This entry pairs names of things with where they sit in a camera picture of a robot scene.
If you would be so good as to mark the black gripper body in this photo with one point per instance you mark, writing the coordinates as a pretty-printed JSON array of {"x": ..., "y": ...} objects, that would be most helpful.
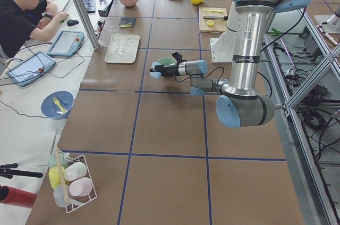
[{"x": 171, "y": 70}]

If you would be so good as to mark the light blue plastic cup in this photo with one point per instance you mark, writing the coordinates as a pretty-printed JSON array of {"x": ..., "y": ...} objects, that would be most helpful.
[{"x": 155, "y": 75}]

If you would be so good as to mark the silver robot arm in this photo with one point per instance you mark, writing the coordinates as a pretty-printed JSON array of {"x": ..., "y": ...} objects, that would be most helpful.
[{"x": 238, "y": 103}]

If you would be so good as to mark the green bowl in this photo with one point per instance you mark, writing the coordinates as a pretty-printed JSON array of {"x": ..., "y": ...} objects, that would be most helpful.
[{"x": 167, "y": 61}]

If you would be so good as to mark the blue bowl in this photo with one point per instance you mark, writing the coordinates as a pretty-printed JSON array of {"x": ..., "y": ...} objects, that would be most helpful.
[{"x": 50, "y": 110}]

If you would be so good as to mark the cream bear tray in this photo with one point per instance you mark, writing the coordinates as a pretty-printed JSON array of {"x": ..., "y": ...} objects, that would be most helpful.
[{"x": 130, "y": 44}]

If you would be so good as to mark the clear wine glass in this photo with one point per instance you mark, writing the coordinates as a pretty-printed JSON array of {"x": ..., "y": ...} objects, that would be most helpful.
[{"x": 116, "y": 38}]

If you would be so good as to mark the dark sponge cloth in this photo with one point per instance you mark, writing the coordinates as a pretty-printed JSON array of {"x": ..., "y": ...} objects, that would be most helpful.
[{"x": 127, "y": 22}]

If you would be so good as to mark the clear glass dish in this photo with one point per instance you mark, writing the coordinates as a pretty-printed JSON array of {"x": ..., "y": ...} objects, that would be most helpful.
[{"x": 114, "y": 29}]

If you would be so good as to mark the wooden cutting board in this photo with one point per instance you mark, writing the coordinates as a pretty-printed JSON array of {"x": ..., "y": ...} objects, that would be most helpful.
[{"x": 220, "y": 25}]

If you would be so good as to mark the whole yellow lemon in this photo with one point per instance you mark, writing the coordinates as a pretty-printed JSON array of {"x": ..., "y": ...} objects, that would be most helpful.
[{"x": 195, "y": 2}]

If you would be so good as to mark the yellow plastic knife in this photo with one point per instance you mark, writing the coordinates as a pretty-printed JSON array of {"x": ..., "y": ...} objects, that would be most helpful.
[{"x": 215, "y": 11}]

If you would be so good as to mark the far blue teach pendant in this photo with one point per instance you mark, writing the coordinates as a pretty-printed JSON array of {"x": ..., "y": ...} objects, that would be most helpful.
[{"x": 66, "y": 44}]

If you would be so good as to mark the blue teach pendant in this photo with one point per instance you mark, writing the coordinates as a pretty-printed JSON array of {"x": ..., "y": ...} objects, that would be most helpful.
[
  {"x": 29, "y": 70},
  {"x": 66, "y": 44}
]

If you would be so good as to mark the black computer mouse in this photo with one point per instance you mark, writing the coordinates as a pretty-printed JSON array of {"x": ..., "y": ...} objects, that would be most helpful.
[{"x": 72, "y": 22}]

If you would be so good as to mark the black keyboard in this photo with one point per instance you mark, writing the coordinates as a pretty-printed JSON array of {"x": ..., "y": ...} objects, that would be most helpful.
[{"x": 89, "y": 5}]

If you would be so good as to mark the yellow plastic fork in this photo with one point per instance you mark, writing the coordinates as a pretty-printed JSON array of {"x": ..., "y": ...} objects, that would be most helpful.
[{"x": 58, "y": 104}]

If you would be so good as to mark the near blue teach pendant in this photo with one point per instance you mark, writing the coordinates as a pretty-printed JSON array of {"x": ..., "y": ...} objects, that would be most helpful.
[{"x": 29, "y": 70}]

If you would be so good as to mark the white cup in rack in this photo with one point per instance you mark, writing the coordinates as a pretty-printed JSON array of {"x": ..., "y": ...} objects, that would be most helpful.
[{"x": 75, "y": 171}]

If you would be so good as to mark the green cup in rack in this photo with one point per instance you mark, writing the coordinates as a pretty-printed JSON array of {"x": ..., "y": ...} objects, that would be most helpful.
[{"x": 54, "y": 161}]

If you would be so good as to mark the pink cup in rack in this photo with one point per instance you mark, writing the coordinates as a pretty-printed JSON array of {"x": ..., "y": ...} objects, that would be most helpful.
[{"x": 81, "y": 187}]

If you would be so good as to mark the seated person black shirt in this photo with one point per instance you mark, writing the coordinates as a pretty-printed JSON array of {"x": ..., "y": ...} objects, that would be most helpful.
[{"x": 22, "y": 20}]

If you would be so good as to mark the yellow cup in rack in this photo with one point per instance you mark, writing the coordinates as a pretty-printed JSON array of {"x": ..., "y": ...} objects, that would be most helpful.
[{"x": 54, "y": 177}]

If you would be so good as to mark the clear cup in rack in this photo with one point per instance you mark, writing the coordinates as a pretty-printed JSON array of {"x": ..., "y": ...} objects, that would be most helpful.
[{"x": 58, "y": 195}]

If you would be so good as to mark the red cylinder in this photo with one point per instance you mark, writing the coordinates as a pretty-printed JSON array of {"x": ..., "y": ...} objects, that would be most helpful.
[{"x": 17, "y": 197}]

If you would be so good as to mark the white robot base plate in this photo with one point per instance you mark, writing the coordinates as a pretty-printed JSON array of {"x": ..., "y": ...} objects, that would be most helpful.
[{"x": 222, "y": 48}]

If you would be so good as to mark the steel handled knife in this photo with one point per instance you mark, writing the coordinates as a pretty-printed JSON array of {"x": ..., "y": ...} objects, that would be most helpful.
[{"x": 215, "y": 17}]

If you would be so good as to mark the aluminium frame post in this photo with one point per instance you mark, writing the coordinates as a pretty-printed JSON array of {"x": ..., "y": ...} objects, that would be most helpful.
[{"x": 87, "y": 24}]

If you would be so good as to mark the wooden rack handle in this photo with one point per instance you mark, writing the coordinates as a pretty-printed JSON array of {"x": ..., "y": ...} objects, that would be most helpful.
[{"x": 61, "y": 176}]

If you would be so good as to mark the white wire cup rack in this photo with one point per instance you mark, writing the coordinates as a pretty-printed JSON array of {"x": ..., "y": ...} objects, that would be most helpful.
[{"x": 78, "y": 202}]

